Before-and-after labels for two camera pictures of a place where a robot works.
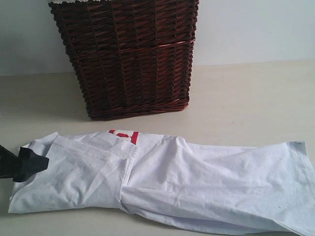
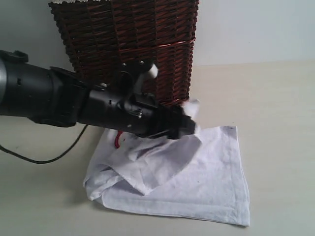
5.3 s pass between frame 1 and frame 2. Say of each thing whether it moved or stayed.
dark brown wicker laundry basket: stayed
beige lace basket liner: stayed
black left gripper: moved
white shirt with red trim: moved
